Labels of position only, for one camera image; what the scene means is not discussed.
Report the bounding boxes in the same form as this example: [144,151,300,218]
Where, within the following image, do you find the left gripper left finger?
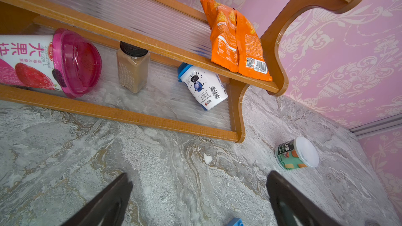
[63,173,133,226]

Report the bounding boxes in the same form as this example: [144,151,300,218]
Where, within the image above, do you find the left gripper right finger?
[266,171,340,226]

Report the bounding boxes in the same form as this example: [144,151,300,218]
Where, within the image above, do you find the light blue small lego brick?
[226,218,244,226]

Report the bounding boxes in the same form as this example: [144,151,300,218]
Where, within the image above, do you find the small green white-lid cup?
[274,137,320,171]

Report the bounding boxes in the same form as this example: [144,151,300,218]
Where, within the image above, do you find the white blueberry yogurt bottle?
[178,63,228,111]

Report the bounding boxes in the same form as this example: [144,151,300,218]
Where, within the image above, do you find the brown spice jar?
[117,41,150,94]

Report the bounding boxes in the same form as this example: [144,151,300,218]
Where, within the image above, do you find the pink strawberry drink cup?
[1,28,102,98]

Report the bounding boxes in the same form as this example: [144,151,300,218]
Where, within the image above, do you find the wooden three-tier shelf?
[1,0,362,143]

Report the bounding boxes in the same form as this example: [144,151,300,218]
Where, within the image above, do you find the orange chips bag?
[200,0,273,82]

